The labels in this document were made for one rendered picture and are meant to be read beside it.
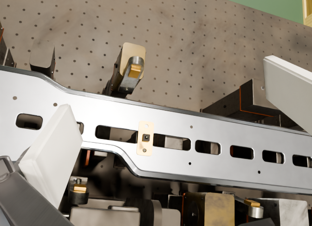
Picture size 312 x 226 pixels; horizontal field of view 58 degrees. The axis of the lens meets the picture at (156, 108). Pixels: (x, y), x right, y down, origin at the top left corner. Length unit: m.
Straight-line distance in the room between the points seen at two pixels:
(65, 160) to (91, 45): 0.93
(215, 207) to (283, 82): 0.51
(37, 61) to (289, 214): 0.67
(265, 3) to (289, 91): 2.56
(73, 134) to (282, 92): 0.13
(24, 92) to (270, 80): 0.58
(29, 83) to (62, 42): 0.41
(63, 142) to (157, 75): 0.94
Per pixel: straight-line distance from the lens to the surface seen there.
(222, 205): 0.66
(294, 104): 0.17
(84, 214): 0.47
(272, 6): 2.75
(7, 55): 0.93
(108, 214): 0.47
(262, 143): 0.85
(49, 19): 1.12
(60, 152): 0.16
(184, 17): 1.27
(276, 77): 0.18
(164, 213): 0.61
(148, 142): 0.69
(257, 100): 0.83
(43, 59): 0.73
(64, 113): 0.18
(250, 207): 0.68
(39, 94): 0.69
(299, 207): 0.75
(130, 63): 0.63
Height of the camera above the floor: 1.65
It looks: 66 degrees down
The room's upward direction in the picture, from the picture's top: 49 degrees clockwise
